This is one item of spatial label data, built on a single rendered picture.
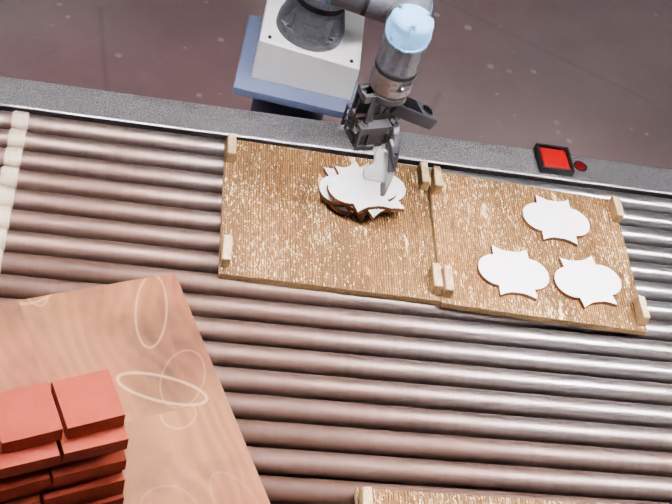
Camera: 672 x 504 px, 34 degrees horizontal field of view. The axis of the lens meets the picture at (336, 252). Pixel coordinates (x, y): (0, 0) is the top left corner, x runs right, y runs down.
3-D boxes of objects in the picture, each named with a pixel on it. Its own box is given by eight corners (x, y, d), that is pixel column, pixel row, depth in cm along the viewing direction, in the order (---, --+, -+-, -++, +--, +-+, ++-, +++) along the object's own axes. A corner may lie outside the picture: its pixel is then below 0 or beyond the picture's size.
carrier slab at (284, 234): (224, 143, 217) (225, 137, 215) (422, 172, 225) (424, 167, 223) (217, 278, 194) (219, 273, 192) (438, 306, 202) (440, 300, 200)
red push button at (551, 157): (537, 151, 239) (539, 146, 238) (562, 154, 240) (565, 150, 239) (542, 170, 235) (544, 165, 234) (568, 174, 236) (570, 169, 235)
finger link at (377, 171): (358, 198, 198) (358, 147, 196) (387, 195, 200) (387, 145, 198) (366, 201, 195) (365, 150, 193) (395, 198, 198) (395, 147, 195)
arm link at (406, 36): (439, 6, 181) (435, 36, 175) (420, 57, 189) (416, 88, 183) (393, -7, 181) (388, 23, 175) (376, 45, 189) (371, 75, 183)
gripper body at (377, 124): (338, 125, 198) (354, 74, 189) (381, 121, 201) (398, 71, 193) (353, 155, 194) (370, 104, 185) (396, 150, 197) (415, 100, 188)
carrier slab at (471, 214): (426, 174, 225) (428, 169, 223) (611, 204, 232) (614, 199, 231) (438, 308, 201) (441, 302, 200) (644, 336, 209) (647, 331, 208)
